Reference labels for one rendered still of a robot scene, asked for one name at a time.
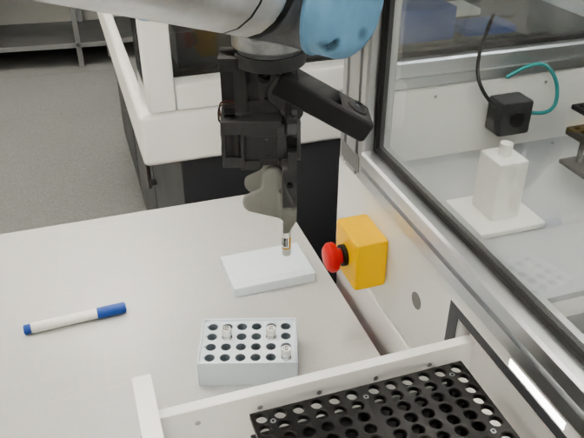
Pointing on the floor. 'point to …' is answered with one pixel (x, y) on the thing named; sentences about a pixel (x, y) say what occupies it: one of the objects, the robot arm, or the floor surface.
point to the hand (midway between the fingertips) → (292, 219)
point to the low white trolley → (143, 314)
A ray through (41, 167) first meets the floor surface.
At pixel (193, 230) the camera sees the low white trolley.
